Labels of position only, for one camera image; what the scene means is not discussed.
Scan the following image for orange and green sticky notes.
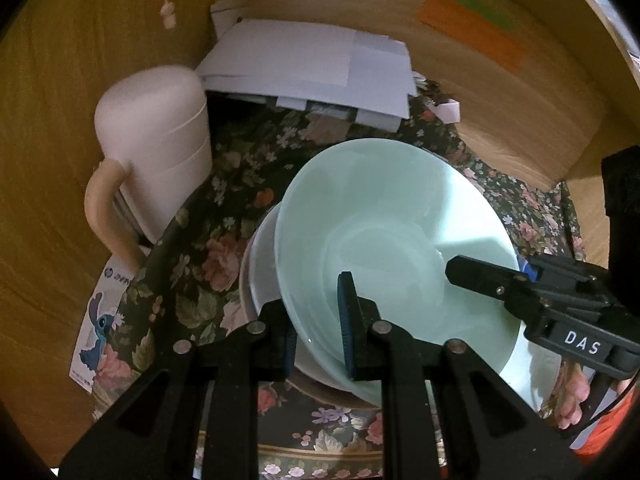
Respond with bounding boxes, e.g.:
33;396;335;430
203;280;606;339
419;0;528;73

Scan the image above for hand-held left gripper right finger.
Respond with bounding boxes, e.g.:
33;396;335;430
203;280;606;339
336;271;586;480

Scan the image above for mint green bowl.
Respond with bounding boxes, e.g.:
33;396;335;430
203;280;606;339
274;137;521;407

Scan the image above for person's right hand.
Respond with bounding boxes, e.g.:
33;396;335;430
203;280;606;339
555;364;590;432

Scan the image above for stack of white papers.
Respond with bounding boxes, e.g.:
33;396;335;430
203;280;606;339
195;0;416;131

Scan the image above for pale pink bowl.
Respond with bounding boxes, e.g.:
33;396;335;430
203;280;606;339
239;255;563;411

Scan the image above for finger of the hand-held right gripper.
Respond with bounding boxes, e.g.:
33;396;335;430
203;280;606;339
517;254;611;306
445;255;546;328

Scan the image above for dark floral tablecloth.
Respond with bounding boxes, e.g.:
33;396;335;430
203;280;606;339
92;80;586;480

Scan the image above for person's right forearm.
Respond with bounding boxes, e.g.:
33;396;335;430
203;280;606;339
570;390;636;456

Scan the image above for cartoon printed card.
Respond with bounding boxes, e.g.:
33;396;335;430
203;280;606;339
69;252;146;393

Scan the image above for green sticky note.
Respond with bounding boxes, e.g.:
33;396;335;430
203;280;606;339
439;0;518;31

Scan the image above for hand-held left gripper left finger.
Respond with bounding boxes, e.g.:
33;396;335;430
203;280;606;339
57;300;301;480

